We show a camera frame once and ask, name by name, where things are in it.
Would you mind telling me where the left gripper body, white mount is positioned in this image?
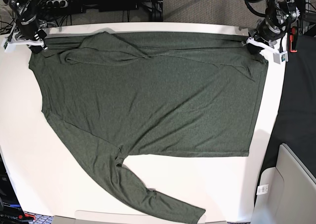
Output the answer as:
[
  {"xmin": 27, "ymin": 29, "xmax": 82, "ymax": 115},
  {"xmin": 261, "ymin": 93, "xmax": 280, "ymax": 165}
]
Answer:
[{"xmin": 242, "ymin": 17, "xmax": 288, "ymax": 64}]

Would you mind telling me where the right gripper body, white mount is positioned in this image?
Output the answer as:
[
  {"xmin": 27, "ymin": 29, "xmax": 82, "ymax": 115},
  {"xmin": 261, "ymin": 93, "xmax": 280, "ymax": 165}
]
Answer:
[{"xmin": 2, "ymin": 19, "xmax": 48, "ymax": 53}]

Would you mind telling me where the green long-sleeve T-shirt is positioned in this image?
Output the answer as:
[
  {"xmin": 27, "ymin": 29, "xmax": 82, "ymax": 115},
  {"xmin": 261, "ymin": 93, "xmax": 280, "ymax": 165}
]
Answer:
[{"xmin": 29, "ymin": 32, "xmax": 268, "ymax": 224}]

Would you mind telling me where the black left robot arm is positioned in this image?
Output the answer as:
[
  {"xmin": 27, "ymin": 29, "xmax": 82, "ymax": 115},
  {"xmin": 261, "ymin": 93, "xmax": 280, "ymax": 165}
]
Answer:
[{"xmin": 242, "ymin": 0, "xmax": 300, "ymax": 64}]

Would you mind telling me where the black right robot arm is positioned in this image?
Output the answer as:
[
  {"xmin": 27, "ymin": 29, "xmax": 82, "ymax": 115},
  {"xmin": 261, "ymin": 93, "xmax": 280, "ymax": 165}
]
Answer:
[{"xmin": 1, "ymin": 0, "xmax": 48, "ymax": 53}]

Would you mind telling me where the red clamp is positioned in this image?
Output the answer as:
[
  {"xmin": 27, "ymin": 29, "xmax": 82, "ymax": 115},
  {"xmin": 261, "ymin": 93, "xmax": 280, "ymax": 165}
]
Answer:
[{"xmin": 289, "ymin": 26, "xmax": 298, "ymax": 53}]

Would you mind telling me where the black box on floor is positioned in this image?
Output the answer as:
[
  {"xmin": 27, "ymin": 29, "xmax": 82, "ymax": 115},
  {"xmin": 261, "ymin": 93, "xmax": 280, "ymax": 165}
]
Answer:
[{"xmin": 80, "ymin": 0, "xmax": 140, "ymax": 12}]

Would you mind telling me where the beige plastic bin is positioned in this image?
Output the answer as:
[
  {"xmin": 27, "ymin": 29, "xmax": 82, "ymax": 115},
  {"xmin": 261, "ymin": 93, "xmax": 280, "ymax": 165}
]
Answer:
[{"xmin": 251, "ymin": 143, "xmax": 316, "ymax": 224}]

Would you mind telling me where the tangle of black cables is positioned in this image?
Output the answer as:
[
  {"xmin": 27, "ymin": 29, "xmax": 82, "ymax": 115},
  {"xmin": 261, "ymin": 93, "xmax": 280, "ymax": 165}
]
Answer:
[{"xmin": 0, "ymin": 0, "xmax": 75, "ymax": 36}]

